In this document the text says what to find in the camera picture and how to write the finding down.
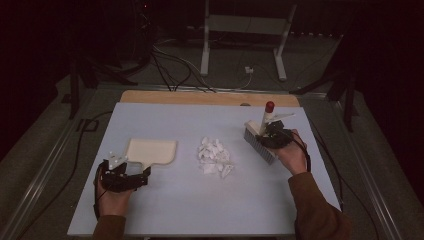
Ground long black floor cable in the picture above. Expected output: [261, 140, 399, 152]
[16, 110, 114, 240]

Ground grey metal stand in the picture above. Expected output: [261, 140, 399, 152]
[199, 0, 298, 82]

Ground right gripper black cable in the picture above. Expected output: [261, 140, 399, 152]
[289, 129, 379, 240]

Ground pile of paper scraps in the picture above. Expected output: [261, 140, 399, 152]
[197, 136, 235, 179]

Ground white cable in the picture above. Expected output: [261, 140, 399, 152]
[213, 71, 253, 92]

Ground cream plastic dustpan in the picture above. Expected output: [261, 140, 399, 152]
[124, 138, 178, 174]

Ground cream hand brush grey bristles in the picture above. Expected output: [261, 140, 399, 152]
[243, 100, 278, 166]

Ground person's left hand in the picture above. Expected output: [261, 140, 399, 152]
[94, 168, 134, 218]

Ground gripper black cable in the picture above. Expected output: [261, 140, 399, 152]
[289, 129, 379, 240]
[93, 164, 103, 221]

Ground person's right hand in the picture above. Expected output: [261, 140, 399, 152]
[271, 129, 308, 176]

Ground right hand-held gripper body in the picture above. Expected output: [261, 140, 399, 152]
[258, 113, 296, 149]

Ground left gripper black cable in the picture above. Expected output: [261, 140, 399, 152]
[93, 164, 103, 221]

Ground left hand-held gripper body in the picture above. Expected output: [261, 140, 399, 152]
[99, 151, 149, 193]

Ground black stand legs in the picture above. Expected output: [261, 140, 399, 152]
[289, 33, 359, 133]
[68, 59, 139, 120]

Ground black floor cables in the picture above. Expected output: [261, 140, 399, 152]
[151, 44, 218, 94]

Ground pale blue table mat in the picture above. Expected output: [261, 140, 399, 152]
[66, 102, 343, 238]

